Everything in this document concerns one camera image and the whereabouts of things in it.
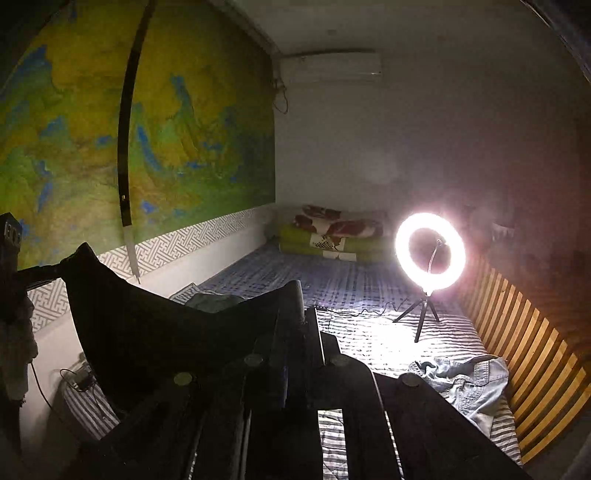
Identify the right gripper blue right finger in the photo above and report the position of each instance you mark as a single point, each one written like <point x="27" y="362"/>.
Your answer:
<point x="398" y="428"/>

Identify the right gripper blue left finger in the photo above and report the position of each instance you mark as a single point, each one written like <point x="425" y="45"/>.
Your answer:
<point x="238" y="422"/>

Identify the black yellow striped garment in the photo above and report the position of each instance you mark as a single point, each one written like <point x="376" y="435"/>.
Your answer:
<point x="135" y="340"/>

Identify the left gloved hand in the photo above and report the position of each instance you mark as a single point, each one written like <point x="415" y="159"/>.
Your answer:
<point x="18" y="346"/>

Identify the light blue denim jeans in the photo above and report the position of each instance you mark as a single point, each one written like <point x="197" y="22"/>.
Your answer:
<point x="474" y="386"/>

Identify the folded dark clothes stack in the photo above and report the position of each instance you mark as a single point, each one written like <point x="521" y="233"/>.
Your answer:
<point x="213" y="303"/>

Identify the striped blue white bedspread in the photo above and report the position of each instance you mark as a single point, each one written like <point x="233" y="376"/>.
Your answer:
<point x="321" y="436"/>

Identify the stacked folded blankets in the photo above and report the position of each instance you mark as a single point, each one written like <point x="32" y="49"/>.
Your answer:
<point x="311" y="230"/>

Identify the white air conditioner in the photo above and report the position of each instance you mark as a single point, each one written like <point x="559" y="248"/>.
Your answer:
<point x="331" y="67"/>

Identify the wall power socket plug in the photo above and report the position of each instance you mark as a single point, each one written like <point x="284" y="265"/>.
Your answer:
<point x="80" y="379"/>

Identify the wooden slatted bed rail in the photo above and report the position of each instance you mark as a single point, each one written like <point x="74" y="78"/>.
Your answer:
<point x="544" y="337"/>

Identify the bright ring light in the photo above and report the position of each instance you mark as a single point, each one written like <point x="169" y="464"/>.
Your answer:
<point x="430" y="251"/>

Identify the green yellow wall map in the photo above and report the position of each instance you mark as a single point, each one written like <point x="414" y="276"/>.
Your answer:
<point x="133" y="117"/>

